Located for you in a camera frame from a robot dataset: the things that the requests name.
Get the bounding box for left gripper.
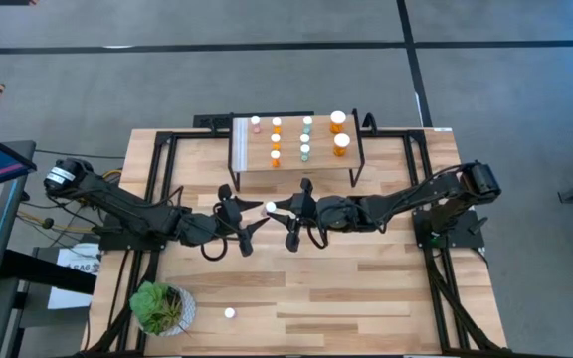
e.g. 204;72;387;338
214;183;271;258

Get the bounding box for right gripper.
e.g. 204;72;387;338
266;177;318;253

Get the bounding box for large orange pill bottle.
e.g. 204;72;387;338
329;109;348;134
332;132;352;158

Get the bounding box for wooden shelf with black legs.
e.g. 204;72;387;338
228;107;366;193

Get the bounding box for black power strip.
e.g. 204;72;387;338
192;113;233;130

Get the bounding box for green plant in white pot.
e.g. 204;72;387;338
129;280;198;338

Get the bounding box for white paper sheet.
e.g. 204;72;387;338
47;242;103;310

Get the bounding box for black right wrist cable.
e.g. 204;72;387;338
305;223;330;251

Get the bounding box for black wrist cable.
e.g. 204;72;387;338
305;223;330;251
200;232;229;263

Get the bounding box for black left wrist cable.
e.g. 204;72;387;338
200;232;229;263

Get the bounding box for black bracket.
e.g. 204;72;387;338
360;112;380;134

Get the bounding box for black floor cable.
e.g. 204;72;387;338
35;147;124;161

